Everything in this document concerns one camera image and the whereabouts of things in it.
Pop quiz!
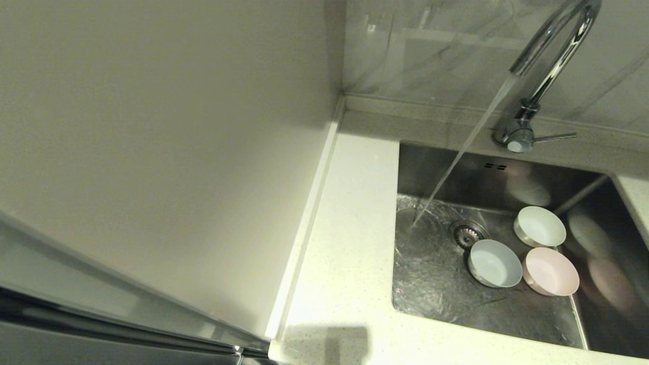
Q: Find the pink ceramic bowl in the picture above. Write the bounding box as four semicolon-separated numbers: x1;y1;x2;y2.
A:
522;247;580;297

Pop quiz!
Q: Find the round metal drain strainer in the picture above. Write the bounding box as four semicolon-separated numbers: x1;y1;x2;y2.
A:
449;220;490;252

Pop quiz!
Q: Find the chrome gooseneck faucet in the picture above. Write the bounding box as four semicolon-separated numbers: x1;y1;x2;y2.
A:
492;0;603;154

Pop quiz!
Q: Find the glossy grey appliance panel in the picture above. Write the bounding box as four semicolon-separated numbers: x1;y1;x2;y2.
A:
0;210;272;365

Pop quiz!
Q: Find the pale blue ceramic bowl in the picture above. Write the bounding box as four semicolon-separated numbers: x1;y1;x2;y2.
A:
467;239;523;288

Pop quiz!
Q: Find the stainless steel kitchen sink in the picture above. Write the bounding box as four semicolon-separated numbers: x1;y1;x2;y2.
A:
391;141;649;359

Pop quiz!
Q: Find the running water stream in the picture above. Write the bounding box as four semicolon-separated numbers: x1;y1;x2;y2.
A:
393;74;520;324

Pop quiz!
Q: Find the white ceramic bowl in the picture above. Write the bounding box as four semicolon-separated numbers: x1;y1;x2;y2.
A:
514;205;567;248

